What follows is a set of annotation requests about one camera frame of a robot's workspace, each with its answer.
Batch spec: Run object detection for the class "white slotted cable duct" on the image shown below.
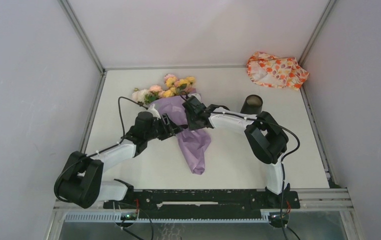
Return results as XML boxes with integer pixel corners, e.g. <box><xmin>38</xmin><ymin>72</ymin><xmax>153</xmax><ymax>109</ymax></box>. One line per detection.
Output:
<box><xmin>64</xmin><ymin>212</ymin><xmax>270</xmax><ymax>223</ymax></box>

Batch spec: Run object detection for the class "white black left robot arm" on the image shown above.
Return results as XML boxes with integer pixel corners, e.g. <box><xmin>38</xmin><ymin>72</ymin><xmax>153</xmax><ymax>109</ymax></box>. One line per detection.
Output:
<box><xmin>53</xmin><ymin>111</ymin><xmax>184</xmax><ymax>209</ymax></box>

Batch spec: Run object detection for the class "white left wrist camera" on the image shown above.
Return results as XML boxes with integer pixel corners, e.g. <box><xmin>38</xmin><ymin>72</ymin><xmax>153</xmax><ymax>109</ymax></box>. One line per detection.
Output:
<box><xmin>147</xmin><ymin>105</ymin><xmax>161</xmax><ymax>119</ymax></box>

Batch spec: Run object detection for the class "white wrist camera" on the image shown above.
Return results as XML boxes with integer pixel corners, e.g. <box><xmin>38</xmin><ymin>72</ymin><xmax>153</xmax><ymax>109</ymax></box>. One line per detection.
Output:
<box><xmin>147</xmin><ymin>105</ymin><xmax>161</xmax><ymax>119</ymax></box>
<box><xmin>189</xmin><ymin>93</ymin><xmax>202</xmax><ymax>102</ymax></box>

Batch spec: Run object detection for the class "orange floral fabric bag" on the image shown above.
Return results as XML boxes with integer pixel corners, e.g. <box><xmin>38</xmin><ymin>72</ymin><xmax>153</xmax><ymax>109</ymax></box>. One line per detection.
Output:
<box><xmin>246</xmin><ymin>51</ymin><xmax>310</xmax><ymax>91</ymax></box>

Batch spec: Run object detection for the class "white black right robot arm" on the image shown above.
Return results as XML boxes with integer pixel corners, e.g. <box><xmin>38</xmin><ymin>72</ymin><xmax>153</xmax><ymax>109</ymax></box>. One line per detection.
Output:
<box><xmin>182</xmin><ymin>95</ymin><xmax>289</xmax><ymax>208</ymax></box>

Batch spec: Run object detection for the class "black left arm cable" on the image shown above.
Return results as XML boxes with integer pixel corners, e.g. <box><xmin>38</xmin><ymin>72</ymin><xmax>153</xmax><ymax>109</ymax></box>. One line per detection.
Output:
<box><xmin>117</xmin><ymin>96</ymin><xmax>149</xmax><ymax>140</ymax></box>

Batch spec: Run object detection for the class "dark cylindrical vase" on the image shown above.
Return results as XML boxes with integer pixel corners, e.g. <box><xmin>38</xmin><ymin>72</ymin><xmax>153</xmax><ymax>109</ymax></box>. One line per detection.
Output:
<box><xmin>240</xmin><ymin>94</ymin><xmax>263</xmax><ymax>115</ymax></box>

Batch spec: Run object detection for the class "flower bouquet purple paper wrap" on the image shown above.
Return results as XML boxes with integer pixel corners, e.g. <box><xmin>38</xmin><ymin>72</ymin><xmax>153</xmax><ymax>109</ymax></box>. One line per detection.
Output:
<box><xmin>131</xmin><ymin>74</ymin><xmax>211</xmax><ymax>175</ymax></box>

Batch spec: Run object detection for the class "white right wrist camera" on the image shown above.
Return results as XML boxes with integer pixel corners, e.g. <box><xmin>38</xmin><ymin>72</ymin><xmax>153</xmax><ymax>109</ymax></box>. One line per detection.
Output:
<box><xmin>189</xmin><ymin>93</ymin><xmax>202</xmax><ymax>102</ymax></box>

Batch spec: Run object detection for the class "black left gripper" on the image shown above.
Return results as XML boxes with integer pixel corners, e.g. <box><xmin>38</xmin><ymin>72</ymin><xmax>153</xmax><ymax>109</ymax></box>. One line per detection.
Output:
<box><xmin>144</xmin><ymin>113</ymin><xmax>183</xmax><ymax>142</ymax></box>

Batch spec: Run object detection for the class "aluminium corner frame profile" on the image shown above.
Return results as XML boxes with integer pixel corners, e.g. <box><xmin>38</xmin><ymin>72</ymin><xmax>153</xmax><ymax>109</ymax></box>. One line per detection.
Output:
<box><xmin>57</xmin><ymin>0</ymin><xmax>106</xmax><ymax>75</ymax></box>

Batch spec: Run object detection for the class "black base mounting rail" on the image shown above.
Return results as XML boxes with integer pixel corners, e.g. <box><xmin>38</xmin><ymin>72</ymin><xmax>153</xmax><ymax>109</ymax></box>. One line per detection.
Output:
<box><xmin>103</xmin><ymin>189</ymin><xmax>301</xmax><ymax>218</ymax></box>

